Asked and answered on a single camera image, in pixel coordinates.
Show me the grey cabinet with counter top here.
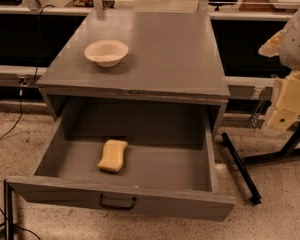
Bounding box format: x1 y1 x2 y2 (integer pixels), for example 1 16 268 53
38 9 229 132

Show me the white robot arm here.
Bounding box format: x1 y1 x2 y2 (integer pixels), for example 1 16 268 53
258 8 300 135

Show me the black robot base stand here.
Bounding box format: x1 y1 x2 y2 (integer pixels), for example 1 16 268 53
222 123 300 205

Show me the black metal frame leg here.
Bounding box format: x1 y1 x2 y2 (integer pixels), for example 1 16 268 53
0 179 43 240

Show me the grey barrier rail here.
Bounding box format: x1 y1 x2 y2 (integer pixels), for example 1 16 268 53
0 11 292 100

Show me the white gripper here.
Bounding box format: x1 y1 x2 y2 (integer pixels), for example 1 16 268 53
258 30 300 131

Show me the yellow sponge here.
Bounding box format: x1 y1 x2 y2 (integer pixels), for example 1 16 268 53
97 139 128 173

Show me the black power cable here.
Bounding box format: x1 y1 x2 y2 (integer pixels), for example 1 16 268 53
0 4 56 145

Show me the black drawer handle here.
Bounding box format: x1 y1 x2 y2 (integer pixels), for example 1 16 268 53
99 194 136 211

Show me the open grey top drawer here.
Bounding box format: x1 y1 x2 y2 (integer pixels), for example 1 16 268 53
7 97 235 221

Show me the white bowl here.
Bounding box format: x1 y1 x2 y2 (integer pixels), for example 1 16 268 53
84 39 129 68

